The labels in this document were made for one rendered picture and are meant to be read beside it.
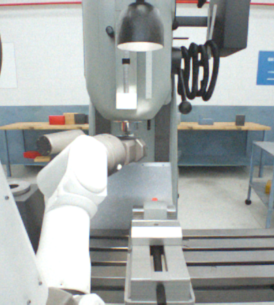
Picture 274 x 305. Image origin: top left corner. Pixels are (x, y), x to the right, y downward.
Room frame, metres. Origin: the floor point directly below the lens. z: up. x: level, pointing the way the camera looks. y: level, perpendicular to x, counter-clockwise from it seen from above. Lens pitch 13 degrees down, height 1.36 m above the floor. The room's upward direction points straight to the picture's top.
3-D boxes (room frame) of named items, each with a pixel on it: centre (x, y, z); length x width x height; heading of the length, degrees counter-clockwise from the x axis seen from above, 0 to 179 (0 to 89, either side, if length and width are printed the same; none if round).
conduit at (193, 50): (0.89, -0.18, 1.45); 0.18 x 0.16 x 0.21; 0
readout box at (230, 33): (0.92, -0.32, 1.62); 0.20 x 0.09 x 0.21; 0
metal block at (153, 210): (0.62, -0.05, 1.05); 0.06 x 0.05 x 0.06; 90
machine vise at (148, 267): (0.59, -0.05, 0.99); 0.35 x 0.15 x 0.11; 0
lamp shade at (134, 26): (0.40, 0.00, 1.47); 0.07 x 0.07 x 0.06
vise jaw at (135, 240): (0.56, -0.05, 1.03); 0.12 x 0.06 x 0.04; 90
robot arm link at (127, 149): (0.54, 0.06, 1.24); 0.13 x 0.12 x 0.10; 67
